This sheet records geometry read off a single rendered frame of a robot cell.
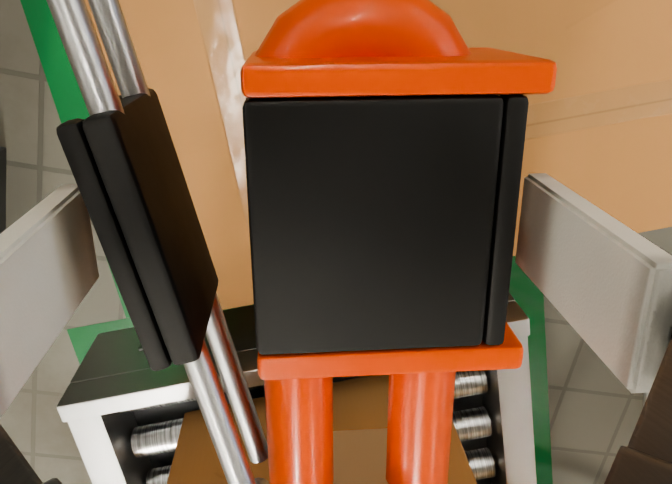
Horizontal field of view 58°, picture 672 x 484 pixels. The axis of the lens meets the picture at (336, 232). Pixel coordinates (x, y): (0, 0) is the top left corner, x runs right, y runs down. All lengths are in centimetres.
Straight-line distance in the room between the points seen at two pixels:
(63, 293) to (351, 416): 77
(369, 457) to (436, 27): 15
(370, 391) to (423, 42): 83
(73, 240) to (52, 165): 133
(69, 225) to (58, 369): 156
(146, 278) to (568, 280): 11
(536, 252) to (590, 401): 173
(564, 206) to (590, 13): 76
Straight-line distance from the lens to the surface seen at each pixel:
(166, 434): 108
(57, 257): 17
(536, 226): 18
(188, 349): 17
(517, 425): 106
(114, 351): 108
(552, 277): 17
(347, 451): 24
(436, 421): 20
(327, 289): 16
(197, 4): 83
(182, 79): 84
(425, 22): 16
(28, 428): 186
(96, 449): 105
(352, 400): 95
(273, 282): 16
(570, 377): 183
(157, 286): 16
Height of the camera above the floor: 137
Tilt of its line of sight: 69 degrees down
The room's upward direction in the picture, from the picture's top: 168 degrees clockwise
